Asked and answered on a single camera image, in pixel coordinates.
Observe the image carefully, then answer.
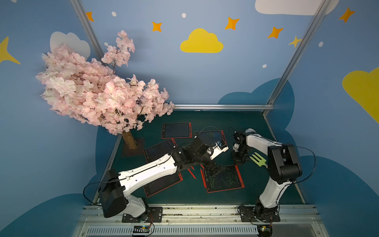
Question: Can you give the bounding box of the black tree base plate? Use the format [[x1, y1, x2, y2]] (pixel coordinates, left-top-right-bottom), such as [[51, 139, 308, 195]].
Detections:
[[122, 138, 145, 157]]

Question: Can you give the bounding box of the circuit board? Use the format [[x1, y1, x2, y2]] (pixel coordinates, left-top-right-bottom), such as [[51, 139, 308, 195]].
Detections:
[[257, 226, 272, 237], [131, 225, 154, 237]]

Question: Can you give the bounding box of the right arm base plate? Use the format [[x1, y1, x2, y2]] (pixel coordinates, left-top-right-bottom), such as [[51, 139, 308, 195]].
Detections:
[[237, 205, 280, 224]]

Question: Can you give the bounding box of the pink cherry blossom tree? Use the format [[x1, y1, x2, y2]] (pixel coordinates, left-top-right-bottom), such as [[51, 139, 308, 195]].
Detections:
[[37, 31, 174, 150]]

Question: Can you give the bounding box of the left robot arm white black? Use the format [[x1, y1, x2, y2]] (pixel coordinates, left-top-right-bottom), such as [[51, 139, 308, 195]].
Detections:
[[98, 137, 228, 218]]

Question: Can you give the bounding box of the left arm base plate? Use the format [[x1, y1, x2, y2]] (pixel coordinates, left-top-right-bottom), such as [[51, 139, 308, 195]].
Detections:
[[121, 207, 163, 223]]

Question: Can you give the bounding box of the right circuit board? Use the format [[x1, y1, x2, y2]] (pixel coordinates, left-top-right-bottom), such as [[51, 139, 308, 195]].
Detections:
[[257, 226, 272, 237]]

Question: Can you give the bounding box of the aluminium rail frame front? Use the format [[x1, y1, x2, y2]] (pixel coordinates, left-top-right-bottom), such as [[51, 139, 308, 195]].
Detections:
[[73, 204, 329, 237]]

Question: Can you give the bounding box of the red tablet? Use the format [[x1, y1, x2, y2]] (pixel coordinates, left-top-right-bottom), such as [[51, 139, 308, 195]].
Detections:
[[144, 172, 183, 198], [161, 122, 192, 139], [204, 165, 245, 193], [143, 139, 177, 163], [194, 130, 227, 147]]

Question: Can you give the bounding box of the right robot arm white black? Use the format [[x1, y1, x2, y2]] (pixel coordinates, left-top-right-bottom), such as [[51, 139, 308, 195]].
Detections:
[[232, 129, 302, 223]]

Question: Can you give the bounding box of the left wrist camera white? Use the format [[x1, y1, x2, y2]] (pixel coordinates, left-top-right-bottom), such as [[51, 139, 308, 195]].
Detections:
[[208, 141, 229, 160]]

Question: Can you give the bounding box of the aluminium back rail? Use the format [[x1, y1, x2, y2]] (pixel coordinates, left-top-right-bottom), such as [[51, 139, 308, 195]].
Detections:
[[174, 104, 274, 111]]

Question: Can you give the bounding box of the left circuit board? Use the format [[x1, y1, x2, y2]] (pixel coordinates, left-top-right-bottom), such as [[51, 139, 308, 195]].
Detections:
[[131, 225, 154, 237]]

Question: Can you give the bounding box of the silver tin can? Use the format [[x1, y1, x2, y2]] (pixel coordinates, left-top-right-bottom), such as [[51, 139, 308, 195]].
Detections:
[[245, 128, 256, 133]]

